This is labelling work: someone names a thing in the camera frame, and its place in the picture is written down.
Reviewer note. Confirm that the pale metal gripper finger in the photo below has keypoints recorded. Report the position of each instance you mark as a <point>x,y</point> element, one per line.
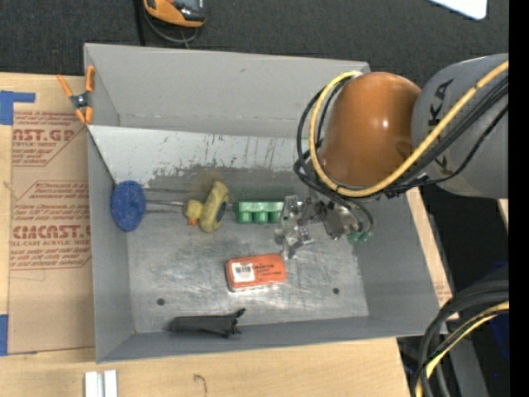
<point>295,244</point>
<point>289,213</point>

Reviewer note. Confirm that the green plastic block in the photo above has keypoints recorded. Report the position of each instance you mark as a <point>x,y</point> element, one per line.
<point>258,212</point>

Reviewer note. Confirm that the orange packet with white label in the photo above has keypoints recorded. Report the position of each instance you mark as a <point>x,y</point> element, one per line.
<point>256,272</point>

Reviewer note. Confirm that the yellow rubber duck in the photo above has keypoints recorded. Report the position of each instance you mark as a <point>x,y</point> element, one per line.
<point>211,211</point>

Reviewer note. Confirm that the grey metal bin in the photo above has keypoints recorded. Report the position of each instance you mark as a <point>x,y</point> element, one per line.
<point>206,271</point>

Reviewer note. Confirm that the black flat tool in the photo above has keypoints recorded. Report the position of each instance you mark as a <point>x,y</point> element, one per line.
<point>202,324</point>

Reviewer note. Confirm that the blue round sponge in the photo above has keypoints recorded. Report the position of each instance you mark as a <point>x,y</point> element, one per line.
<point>128,206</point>

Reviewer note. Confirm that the brown cardboard board red print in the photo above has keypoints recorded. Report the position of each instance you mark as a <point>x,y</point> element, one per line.
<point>45,221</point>

